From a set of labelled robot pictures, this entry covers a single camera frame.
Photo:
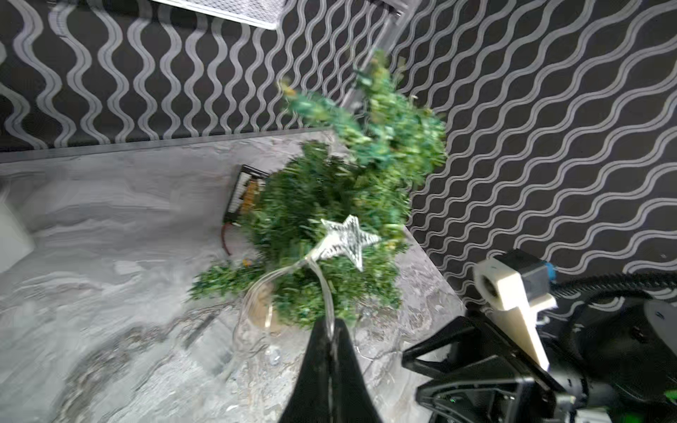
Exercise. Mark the small green christmas tree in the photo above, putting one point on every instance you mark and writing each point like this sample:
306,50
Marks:
391,146

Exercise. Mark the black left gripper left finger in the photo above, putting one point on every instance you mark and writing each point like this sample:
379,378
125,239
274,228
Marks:
310,399

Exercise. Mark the white brown storage box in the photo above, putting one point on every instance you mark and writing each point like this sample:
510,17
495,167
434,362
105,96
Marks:
16,242

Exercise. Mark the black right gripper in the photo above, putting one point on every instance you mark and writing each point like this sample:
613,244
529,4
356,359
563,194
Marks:
477,374

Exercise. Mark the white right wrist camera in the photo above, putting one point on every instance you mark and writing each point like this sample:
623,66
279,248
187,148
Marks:
516,285

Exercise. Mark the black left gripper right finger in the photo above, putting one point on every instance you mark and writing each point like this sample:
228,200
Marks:
350,400

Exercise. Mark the silver aluminium frame post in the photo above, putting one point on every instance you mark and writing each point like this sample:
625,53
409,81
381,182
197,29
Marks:
375,29

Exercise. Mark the black charger board yellow connectors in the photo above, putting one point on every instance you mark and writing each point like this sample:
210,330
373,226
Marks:
250,182

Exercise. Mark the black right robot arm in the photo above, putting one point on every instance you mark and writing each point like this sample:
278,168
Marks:
620,369

